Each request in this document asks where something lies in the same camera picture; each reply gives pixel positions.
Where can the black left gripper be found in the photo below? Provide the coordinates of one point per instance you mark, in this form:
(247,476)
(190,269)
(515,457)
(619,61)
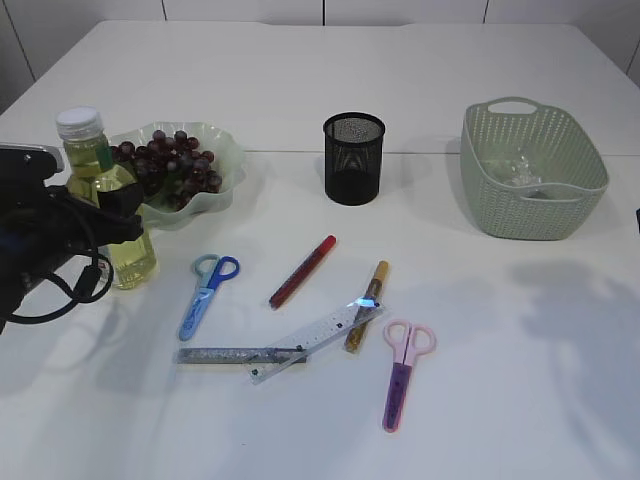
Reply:
(42,228)

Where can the yellow tea bottle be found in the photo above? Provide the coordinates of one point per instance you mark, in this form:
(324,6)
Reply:
(98,179)

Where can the purple grape bunch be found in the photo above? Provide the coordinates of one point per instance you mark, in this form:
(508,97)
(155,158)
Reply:
(172,169)

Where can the blue scissors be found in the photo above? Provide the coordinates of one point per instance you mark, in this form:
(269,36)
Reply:
(212,270)

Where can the pink purple scissors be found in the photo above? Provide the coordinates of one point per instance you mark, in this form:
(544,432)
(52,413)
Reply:
(408,341)

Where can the clear plastic sheet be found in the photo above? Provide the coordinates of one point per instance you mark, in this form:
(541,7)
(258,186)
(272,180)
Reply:
(514,168)

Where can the green wavy plastic plate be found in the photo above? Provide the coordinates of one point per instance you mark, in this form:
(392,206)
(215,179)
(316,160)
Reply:
(229,163)

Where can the red marker pen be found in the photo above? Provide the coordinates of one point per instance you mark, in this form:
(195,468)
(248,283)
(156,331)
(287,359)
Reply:
(301,273)

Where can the black mesh pen holder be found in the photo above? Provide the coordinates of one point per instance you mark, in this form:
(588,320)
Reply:
(353,157)

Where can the clear plastic ruler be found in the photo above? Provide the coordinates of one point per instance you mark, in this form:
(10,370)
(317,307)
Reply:
(314,337)

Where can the gold glitter pen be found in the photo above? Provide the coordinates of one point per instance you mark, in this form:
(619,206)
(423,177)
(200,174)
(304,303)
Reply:
(355,336)

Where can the green woven plastic basket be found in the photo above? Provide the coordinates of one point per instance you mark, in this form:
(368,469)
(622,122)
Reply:
(574,177)

